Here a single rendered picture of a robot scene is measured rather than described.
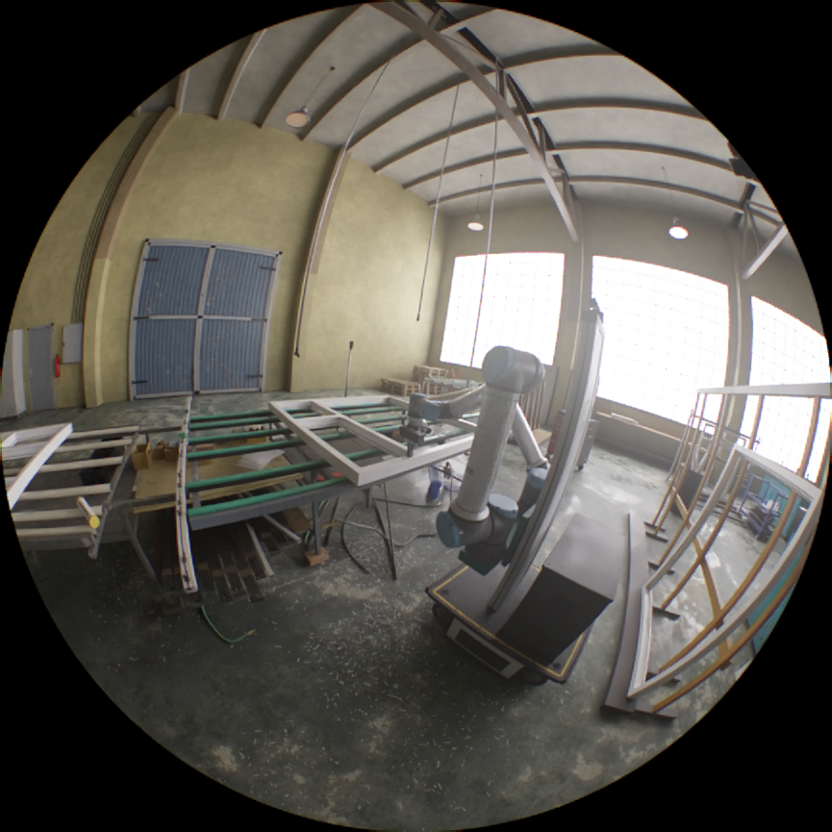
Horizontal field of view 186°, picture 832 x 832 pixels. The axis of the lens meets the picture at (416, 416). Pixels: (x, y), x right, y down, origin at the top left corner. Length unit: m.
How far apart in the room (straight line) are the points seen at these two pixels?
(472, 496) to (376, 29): 7.75
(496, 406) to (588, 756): 1.88
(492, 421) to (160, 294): 7.47
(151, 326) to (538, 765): 8.49
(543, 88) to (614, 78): 1.71
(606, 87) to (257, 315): 10.36
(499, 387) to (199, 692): 1.93
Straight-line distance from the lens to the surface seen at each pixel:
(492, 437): 0.79
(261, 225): 8.17
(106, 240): 8.16
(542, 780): 1.72
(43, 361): 9.11
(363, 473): 1.22
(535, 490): 1.45
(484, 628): 1.44
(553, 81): 7.73
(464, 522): 0.92
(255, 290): 7.59
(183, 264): 7.64
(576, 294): 8.99
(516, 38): 7.25
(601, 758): 1.91
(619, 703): 1.98
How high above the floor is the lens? 1.50
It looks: 14 degrees down
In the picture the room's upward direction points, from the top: 9 degrees clockwise
